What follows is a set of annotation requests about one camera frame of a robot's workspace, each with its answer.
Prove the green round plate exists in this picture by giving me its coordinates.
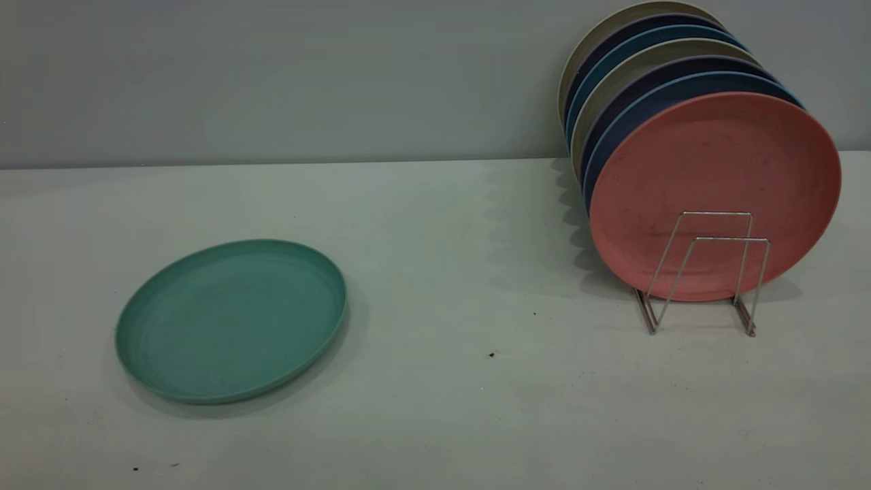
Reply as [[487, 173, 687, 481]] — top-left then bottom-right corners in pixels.
[[114, 238, 348, 406]]

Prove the pink round plate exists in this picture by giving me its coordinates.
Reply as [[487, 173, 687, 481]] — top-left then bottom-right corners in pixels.
[[589, 92, 842, 302]]

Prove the dark purple round plate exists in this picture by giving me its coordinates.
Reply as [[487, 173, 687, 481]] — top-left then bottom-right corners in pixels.
[[578, 54, 783, 188]]

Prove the beige round plate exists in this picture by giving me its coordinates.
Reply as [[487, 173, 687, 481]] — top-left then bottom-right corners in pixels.
[[557, 0, 725, 130], [570, 38, 763, 181]]

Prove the teal blue round plate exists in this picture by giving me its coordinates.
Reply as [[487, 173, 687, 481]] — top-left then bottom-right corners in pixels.
[[566, 24, 753, 154]]

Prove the dark navy round plate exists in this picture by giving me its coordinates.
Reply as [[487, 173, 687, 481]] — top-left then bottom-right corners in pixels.
[[562, 12, 732, 133]]

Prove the metal wire plate rack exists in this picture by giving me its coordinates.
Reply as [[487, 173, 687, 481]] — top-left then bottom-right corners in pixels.
[[634, 211, 772, 338]]

